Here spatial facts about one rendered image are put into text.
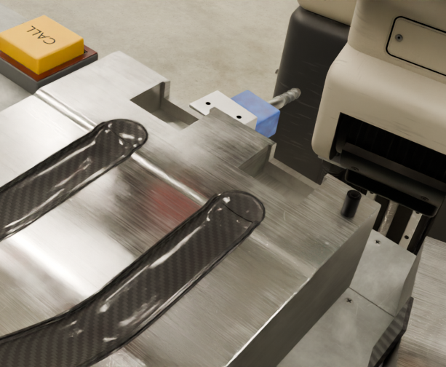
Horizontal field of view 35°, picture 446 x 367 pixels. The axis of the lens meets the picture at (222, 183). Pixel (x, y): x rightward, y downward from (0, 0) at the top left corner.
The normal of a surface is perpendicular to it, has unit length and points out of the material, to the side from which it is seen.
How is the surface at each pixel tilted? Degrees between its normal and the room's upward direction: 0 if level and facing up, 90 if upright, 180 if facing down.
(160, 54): 0
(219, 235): 2
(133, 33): 0
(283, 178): 90
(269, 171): 90
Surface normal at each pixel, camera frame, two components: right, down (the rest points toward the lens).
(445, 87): 0.06, -0.65
